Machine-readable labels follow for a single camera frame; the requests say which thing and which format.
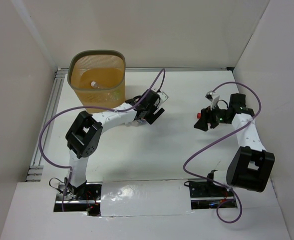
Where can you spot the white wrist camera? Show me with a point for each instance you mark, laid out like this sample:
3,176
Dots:
213,97
163,97

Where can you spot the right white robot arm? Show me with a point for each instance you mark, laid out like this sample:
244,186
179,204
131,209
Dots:
251,166

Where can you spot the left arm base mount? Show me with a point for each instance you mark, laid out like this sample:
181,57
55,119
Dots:
89,201

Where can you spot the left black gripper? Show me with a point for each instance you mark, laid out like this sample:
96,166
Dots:
150,110

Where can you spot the green plastic bottle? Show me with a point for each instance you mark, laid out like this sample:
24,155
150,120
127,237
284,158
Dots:
115,96

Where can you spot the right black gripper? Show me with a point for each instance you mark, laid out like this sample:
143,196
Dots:
206,114

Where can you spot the aluminium frame rail back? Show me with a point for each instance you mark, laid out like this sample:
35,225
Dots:
179,69

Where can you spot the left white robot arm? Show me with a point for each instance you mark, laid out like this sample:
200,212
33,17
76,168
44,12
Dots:
85,132

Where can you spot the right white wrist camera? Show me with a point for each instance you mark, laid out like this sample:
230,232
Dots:
213,97

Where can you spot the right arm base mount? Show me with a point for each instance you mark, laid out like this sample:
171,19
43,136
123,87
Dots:
205,194

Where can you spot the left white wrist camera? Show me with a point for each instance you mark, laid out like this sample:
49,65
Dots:
163,97

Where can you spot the yellow mesh waste bin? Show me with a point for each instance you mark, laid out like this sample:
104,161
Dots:
106,67

